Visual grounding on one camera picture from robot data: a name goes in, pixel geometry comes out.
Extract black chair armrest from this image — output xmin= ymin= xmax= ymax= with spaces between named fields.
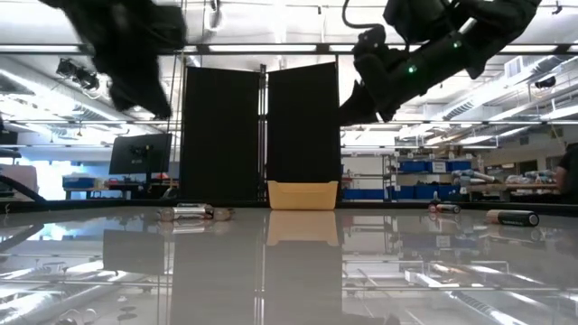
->
xmin=0 ymin=174 xmax=47 ymax=203

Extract black computer monitor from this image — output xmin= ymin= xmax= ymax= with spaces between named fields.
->
xmin=108 ymin=132 xmax=174 ymax=186

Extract wooden workbench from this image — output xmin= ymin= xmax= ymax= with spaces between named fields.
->
xmin=464 ymin=182 xmax=557 ymax=195

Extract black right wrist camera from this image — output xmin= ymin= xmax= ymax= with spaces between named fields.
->
xmin=351 ymin=24 xmax=388 ymax=58

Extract yellow plastic bin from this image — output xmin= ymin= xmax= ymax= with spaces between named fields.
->
xmin=266 ymin=180 xmax=340 ymax=211

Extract black ceiling spotlights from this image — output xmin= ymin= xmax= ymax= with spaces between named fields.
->
xmin=55 ymin=57 xmax=101 ymax=92

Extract grey cylindrical machine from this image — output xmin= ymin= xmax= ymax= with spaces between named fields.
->
xmin=451 ymin=169 xmax=497 ymax=186

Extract person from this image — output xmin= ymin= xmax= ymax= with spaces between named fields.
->
xmin=555 ymin=143 xmax=578 ymax=205

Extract black aluminium table frame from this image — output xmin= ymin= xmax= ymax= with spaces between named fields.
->
xmin=0 ymin=199 xmax=578 ymax=218

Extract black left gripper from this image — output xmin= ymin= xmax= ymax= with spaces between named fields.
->
xmin=92 ymin=17 xmax=188 ymax=121

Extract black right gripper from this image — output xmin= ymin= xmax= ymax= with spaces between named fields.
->
xmin=338 ymin=47 xmax=452 ymax=127

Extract black folding screen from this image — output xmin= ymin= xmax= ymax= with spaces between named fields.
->
xmin=179 ymin=61 xmax=343 ymax=203

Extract pale pink box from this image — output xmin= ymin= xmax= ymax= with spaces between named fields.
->
xmin=0 ymin=163 xmax=40 ymax=196

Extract silver black AA battery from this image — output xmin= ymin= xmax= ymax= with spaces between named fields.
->
xmin=171 ymin=206 xmax=215 ymax=222

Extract metal shelf rack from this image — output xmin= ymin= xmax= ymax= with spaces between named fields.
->
xmin=382 ymin=153 xmax=480 ymax=202

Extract black right camera cable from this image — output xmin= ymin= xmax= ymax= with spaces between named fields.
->
xmin=341 ymin=0 xmax=385 ymax=31

